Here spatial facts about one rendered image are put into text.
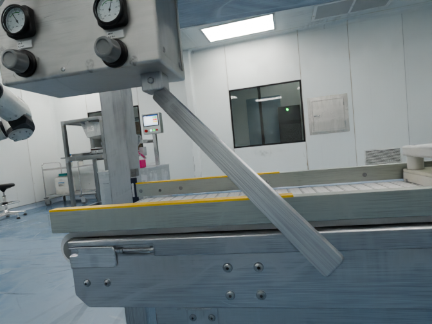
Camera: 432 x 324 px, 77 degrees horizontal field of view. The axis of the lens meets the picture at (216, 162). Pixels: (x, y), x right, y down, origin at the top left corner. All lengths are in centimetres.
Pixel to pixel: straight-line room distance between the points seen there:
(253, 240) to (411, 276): 19
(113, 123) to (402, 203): 61
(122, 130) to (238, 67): 506
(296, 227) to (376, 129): 541
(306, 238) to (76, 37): 34
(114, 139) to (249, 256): 47
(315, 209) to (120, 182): 50
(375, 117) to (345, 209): 531
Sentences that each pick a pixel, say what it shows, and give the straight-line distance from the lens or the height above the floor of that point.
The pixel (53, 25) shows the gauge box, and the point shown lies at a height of 107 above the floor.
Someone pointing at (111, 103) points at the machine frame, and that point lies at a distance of 73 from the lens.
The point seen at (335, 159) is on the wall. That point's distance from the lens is 551.
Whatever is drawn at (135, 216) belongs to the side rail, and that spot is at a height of 82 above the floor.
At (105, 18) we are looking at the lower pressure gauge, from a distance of 37.
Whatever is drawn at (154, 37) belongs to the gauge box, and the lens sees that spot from 35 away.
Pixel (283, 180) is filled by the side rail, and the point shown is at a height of 81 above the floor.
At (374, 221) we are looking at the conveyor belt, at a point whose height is 79.
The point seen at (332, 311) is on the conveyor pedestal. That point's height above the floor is 66.
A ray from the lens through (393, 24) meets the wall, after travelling 603.
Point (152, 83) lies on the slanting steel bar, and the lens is 38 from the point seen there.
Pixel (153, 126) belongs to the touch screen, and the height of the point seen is 122.
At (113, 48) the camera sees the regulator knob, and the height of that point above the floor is 102.
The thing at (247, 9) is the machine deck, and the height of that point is 121.
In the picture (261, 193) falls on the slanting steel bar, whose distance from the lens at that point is 27.
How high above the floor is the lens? 90
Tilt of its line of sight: 3 degrees down
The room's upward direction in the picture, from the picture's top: 6 degrees counter-clockwise
